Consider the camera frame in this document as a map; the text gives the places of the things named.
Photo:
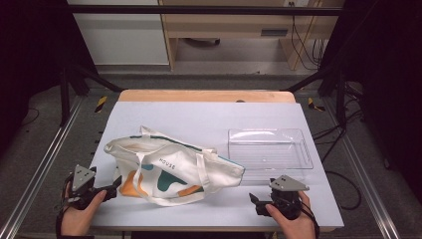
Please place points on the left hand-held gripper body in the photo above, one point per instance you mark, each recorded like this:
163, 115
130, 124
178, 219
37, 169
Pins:
81, 177

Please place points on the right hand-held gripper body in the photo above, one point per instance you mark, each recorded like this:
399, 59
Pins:
285, 199

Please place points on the white printed tote bag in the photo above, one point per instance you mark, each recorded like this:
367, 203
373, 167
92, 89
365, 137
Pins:
172, 166

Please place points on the person's right hand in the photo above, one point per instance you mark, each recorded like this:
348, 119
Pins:
297, 229

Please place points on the person's left hand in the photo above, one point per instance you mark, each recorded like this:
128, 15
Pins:
76, 222

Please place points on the clear plastic tray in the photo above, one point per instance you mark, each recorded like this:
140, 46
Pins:
272, 152

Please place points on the yellow black tape strip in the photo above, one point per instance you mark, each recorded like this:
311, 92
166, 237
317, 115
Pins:
312, 104
101, 104

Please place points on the black metal stand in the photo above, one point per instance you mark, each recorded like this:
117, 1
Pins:
65, 96
341, 99

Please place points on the pale table cover board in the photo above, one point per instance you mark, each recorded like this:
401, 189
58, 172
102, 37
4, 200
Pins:
199, 119

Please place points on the black curtain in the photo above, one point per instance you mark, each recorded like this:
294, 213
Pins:
384, 66
30, 49

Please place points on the white cabinet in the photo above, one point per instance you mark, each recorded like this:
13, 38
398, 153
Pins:
122, 36

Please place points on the light wooden desk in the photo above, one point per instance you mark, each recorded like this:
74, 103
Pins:
229, 25

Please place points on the aluminium rail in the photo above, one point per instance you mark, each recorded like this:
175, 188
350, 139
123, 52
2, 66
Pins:
365, 172
40, 169

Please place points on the black horizontal frame bar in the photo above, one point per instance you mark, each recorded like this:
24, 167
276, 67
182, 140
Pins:
199, 10

